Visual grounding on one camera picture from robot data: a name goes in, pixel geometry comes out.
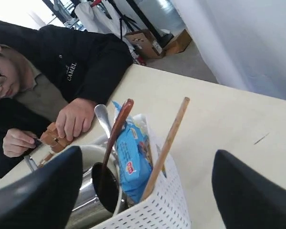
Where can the person in black jacket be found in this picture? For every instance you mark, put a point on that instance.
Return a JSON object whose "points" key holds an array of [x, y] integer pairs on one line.
{"points": [[53, 75]]}

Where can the red-brown wooden spoon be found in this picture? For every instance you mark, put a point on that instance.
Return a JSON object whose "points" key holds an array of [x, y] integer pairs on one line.
{"points": [[115, 132]]}

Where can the cream ceramic bowl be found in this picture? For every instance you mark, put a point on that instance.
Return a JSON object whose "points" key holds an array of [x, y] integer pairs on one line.
{"points": [[95, 155]]}

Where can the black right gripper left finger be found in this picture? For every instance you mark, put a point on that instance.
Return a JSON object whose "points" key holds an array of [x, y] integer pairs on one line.
{"points": [[45, 198]]}

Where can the silver metal spoon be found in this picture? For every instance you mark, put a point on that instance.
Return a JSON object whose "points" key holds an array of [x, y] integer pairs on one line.
{"points": [[101, 113]]}

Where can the white perforated plastic basket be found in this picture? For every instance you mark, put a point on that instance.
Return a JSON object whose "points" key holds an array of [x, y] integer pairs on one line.
{"points": [[165, 208]]}

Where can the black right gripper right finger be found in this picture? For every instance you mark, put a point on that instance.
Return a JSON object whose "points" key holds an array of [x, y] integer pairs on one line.
{"points": [[245, 198]]}

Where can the black tripod stand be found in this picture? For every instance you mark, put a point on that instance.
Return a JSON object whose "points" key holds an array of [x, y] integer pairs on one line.
{"points": [[153, 15]]}

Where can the cardboard box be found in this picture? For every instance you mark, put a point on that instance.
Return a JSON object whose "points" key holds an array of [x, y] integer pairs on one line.
{"points": [[147, 46]]}

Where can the wooden chopstick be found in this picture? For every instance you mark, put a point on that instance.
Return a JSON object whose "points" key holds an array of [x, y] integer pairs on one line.
{"points": [[165, 149]]}

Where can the blue snack packet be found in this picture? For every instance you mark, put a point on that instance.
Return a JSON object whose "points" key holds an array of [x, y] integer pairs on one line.
{"points": [[133, 147]]}

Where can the wooden puzzle block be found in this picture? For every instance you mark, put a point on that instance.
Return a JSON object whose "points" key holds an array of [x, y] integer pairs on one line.
{"points": [[51, 138]]}

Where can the silver metal knife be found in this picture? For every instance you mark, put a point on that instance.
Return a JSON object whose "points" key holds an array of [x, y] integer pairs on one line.
{"points": [[30, 163]]}

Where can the shiny steel cup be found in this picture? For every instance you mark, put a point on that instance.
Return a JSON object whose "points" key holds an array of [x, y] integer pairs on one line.
{"points": [[95, 205]]}

